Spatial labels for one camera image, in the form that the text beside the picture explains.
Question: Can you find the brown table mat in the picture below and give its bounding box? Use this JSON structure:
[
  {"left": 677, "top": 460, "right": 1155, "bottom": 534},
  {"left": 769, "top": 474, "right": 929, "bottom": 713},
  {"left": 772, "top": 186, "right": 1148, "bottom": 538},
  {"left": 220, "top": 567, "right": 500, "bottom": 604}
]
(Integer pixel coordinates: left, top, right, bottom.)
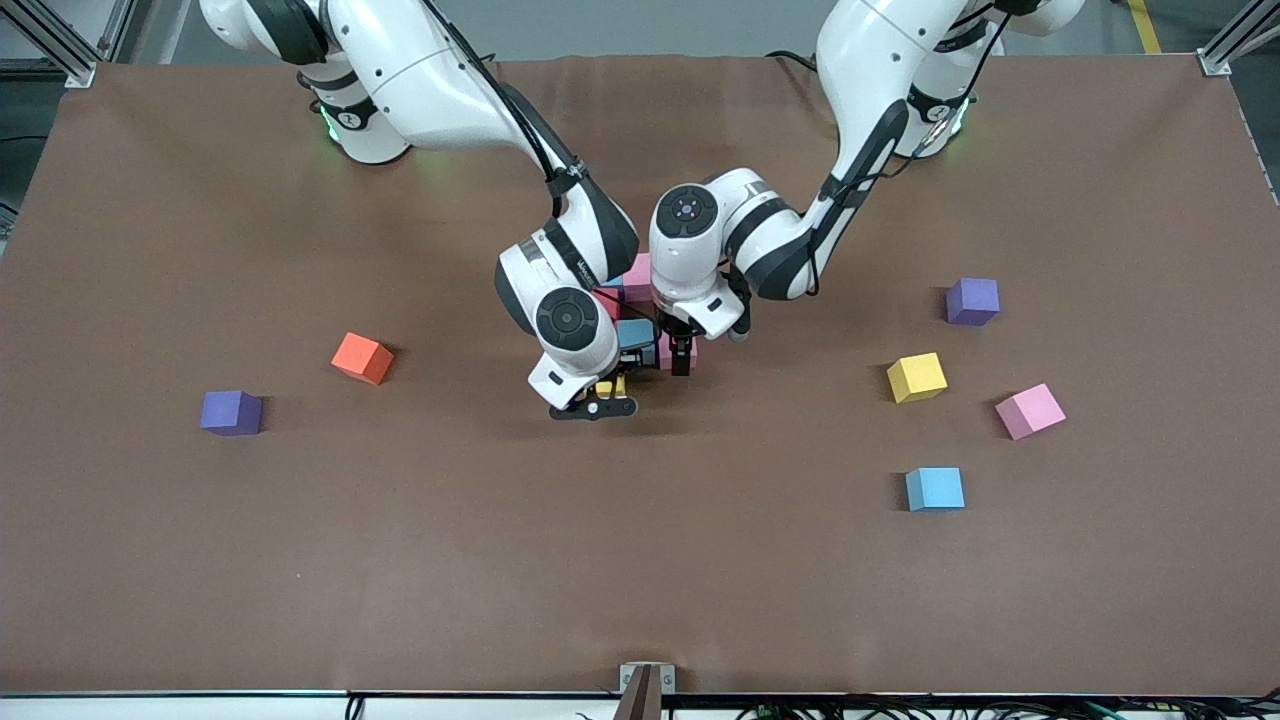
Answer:
[{"left": 0, "top": 50, "right": 1280, "bottom": 696}]

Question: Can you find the orange foam cube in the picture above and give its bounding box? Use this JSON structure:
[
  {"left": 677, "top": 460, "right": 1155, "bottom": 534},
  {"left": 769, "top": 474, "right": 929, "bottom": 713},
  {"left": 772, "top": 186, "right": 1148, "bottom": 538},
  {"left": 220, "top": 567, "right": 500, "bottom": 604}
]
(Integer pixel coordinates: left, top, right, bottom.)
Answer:
[{"left": 331, "top": 332, "right": 395, "bottom": 386}]

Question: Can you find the aluminium frame profile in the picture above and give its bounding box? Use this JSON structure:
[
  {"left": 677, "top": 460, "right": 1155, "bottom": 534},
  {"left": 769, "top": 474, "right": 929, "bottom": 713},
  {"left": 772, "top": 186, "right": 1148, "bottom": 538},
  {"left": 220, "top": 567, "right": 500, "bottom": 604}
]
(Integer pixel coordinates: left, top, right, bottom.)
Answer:
[
  {"left": 20, "top": 0, "right": 136, "bottom": 89},
  {"left": 1198, "top": 0, "right": 1280, "bottom": 77}
]

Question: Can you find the white table edge rail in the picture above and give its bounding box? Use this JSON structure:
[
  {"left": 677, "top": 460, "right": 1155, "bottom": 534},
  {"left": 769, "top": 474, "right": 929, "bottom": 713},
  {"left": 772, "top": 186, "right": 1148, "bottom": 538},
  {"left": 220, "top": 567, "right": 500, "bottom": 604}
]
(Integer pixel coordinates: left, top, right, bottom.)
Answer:
[{"left": 0, "top": 693, "right": 1280, "bottom": 720}]

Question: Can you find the black cable bundle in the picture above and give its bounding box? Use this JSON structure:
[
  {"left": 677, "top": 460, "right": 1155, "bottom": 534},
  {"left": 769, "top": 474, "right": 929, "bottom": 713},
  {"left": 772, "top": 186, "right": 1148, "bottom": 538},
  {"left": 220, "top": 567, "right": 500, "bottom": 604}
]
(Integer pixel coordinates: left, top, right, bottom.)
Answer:
[{"left": 575, "top": 686, "right": 1280, "bottom": 720}]

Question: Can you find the purple foam cube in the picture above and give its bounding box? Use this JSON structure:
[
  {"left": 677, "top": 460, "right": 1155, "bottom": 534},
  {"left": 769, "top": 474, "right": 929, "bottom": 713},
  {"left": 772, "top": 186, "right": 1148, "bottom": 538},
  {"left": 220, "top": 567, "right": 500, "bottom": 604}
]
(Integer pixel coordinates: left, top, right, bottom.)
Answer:
[
  {"left": 945, "top": 277, "right": 1001, "bottom": 327},
  {"left": 199, "top": 390, "right": 263, "bottom": 437}
]

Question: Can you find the blue foam cube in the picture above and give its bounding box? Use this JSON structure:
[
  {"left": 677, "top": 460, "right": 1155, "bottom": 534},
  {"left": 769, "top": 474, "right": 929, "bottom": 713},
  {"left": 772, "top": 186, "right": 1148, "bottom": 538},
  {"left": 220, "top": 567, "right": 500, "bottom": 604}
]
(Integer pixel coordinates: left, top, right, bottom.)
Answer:
[
  {"left": 905, "top": 467, "right": 966, "bottom": 513},
  {"left": 615, "top": 318, "right": 658, "bottom": 366}
]

